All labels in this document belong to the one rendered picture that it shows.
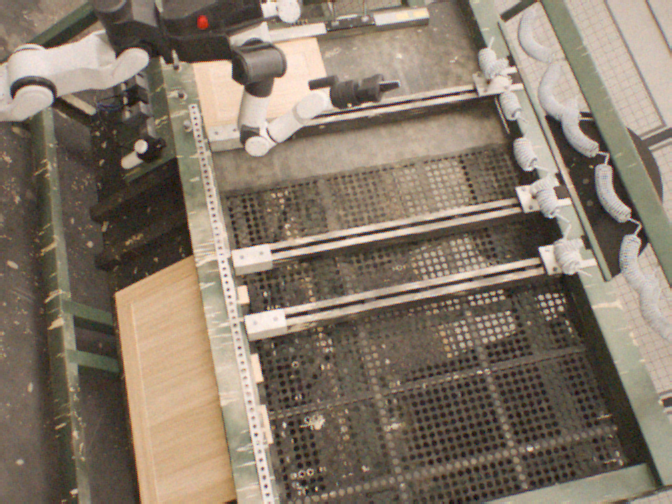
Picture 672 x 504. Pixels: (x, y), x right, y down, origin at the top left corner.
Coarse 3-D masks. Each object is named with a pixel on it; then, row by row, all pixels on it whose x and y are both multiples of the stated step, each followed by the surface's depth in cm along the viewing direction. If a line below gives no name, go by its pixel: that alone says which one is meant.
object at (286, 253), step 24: (528, 192) 270; (432, 216) 269; (456, 216) 270; (480, 216) 269; (504, 216) 271; (528, 216) 276; (288, 240) 262; (312, 240) 262; (336, 240) 266; (360, 240) 263; (384, 240) 265; (408, 240) 270; (240, 264) 257; (264, 264) 260; (288, 264) 265
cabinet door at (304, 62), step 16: (288, 48) 304; (304, 48) 305; (208, 64) 299; (224, 64) 299; (288, 64) 301; (304, 64) 301; (320, 64) 301; (208, 80) 296; (224, 80) 296; (288, 80) 298; (304, 80) 298; (208, 96) 292; (224, 96) 293; (240, 96) 293; (272, 96) 294; (288, 96) 295; (304, 96) 295; (208, 112) 289; (224, 112) 290; (272, 112) 291
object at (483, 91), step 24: (504, 72) 293; (408, 96) 290; (432, 96) 291; (456, 96) 291; (480, 96) 289; (312, 120) 284; (336, 120) 284; (360, 120) 288; (384, 120) 291; (216, 144) 280; (240, 144) 283
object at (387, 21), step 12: (396, 12) 312; (408, 12) 312; (384, 24) 309; (396, 24) 311; (408, 24) 313; (420, 24) 315; (276, 36) 304; (288, 36) 304; (300, 36) 304; (312, 36) 306; (324, 36) 308; (336, 36) 309
